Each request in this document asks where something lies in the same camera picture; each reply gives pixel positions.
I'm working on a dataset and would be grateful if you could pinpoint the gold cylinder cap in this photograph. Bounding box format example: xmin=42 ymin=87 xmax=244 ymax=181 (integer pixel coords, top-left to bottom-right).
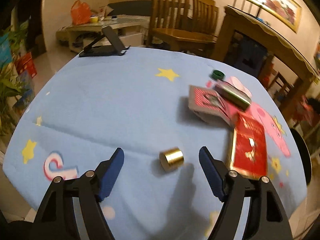
xmin=159 ymin=147 xmax=184 ymax=172

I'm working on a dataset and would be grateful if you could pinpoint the red gift box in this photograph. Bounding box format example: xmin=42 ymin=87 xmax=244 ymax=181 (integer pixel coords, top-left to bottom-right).
xmin=228 ymin=112 xmax=267 ymax=180

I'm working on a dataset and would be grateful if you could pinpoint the red patterned card box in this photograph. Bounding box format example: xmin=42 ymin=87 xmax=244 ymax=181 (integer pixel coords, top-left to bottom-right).
xmin=188 ymin=85 xmax=236 ymax=128

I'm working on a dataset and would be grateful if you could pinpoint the light blue cartoon tablecloth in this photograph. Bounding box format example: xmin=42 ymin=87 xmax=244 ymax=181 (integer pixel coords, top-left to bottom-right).
xmin=3 ymin=47 xmax=307 ymax=239

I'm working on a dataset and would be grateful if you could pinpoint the green potted plant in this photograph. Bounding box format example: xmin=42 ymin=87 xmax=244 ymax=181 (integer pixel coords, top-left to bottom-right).
xmin=1 ymin=21 xmax=35 ymax=136

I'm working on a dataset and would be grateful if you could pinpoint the green bottle cap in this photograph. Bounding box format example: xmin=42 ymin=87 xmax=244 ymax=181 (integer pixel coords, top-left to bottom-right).
xmin=210 ymin=70 xmax=225 ymax=81

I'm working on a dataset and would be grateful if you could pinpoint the red box on floor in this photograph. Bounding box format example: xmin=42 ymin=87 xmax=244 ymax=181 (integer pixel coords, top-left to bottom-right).
xmin=15 ymin=52 xmax=37 ymax=79

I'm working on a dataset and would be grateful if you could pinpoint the blue plastic stool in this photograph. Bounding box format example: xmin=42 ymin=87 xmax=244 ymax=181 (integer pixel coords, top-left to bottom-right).
xmin=230 ymin=32 xmax=268 ymax=77

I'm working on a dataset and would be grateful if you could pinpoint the black phone stand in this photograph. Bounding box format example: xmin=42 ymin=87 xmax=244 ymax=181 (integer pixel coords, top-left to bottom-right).
xmin=79 ymin=26 xmax=130 ymax=57

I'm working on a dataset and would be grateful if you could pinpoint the wooden dining table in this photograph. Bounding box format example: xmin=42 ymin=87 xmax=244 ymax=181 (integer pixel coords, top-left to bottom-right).
xmin=210 ymin=5 xmax=318 ymax=115

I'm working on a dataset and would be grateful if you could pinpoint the white low tv cabinet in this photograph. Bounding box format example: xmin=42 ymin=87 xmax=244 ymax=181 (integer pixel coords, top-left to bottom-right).
xmin=56 ymin=15 xmax=150 ymax=53

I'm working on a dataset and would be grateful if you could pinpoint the orange plastic bag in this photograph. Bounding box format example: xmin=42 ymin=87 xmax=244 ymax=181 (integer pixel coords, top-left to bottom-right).
xmin=71 ymin=0 xmax=92 ymax=25

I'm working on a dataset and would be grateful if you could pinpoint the wooden chair front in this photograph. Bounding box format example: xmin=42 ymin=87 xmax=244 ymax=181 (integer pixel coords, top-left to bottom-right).
xmin=146 ymin=0 xmax=217 ymax=57

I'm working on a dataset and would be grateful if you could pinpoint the wooden chair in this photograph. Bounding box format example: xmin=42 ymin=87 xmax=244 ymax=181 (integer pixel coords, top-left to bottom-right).
xmin=146 ymin=0 xmax=217 ymax=57
xmin=192 ymin=0 xmax=219 ymax=35

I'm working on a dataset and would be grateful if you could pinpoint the wooden chair behind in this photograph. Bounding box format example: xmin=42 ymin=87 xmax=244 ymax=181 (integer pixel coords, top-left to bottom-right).
xmin=192 ymin=0 xmax=219 ymax=35

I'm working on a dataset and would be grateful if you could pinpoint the black wifi router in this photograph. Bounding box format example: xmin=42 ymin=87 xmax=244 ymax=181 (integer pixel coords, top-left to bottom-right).
xmin=232 ymin=0 xmax=271 ymax=27

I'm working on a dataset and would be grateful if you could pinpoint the framed flower painting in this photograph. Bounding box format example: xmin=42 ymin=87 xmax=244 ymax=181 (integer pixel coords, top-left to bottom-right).
xmin=246 ymin=0 xmax=302 ymax=33

